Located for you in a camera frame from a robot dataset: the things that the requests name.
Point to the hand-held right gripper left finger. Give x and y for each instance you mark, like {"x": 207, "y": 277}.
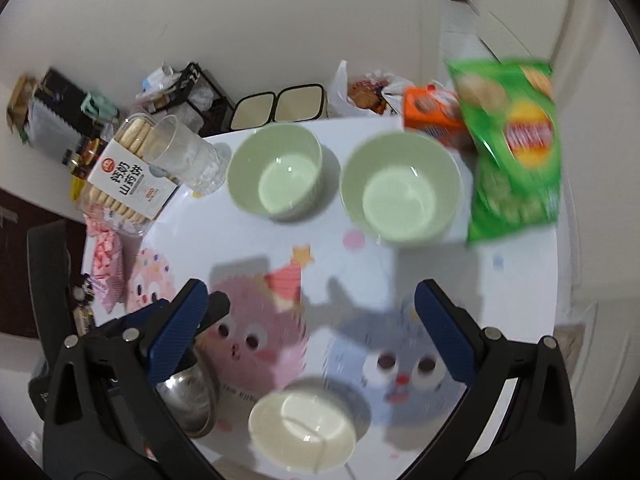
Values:
{"x": 175, "y": 332}

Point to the yellow black tool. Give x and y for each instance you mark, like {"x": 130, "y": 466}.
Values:
{"x": 82, "y": 319}

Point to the clear biscuit box white label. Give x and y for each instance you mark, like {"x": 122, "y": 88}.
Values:
{"x": 125, "y": 180}

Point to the tissue packet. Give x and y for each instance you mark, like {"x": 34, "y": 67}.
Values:
{"x": 160, "y": 79}

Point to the white door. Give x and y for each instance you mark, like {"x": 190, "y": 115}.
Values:
{"x": 520, "y": 15}

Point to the pink strawberry snack bag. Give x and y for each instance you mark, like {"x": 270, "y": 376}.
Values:
{"x": 107, "y": 260}

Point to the white plastic food bag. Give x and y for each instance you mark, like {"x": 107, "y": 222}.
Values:
{"x": 367, "y": 92}

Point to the white double compartment bin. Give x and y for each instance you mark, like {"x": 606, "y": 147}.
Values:
{"x": 295, "y": 105}

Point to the green ribbed ceramic bowl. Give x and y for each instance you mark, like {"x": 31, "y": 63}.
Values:
{"x": 400, "y": 200}
{"x": 275, "y": 180}

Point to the cartoon printed tablecloth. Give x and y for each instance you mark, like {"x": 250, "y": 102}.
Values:
{"x": 350, "y": 270}

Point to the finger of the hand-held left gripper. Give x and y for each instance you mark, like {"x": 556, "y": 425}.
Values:
{"x": 217, "y": 310}
{"x": 145, "y": 316}

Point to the green potato chips bag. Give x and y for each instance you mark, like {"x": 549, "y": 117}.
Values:
{"x": 515, "y": 170}

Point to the orange biscuit box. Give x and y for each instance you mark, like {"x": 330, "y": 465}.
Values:
{"x": 430, "y": 110}

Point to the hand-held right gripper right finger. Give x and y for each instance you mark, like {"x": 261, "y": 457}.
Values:
{"x": 445, "y": 332}

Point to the black bag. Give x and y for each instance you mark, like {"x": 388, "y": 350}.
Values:
{"x": 60, "y": 87}

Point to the small pink snack bag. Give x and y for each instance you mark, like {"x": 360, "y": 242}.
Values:
{"x": 97, "y": 224}

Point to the cream white ceramic bowl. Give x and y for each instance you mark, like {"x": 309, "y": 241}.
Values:
{"x": 300, "y": 430}

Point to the brown paper bag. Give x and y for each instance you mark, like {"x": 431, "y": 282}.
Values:
{"x": 22, "y": 99}

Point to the clear glass cup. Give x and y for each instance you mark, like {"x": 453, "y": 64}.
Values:
{"x": 185, "y": 157}

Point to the dark capped drink bottle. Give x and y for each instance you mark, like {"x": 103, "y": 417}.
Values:
{"x": 85, "y": 155}

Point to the large stainless steel bowl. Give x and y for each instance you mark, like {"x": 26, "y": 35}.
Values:
{"x": 207, "y": 424}

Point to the green clip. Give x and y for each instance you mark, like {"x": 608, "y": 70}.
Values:
{"x": 97, "y": 103}

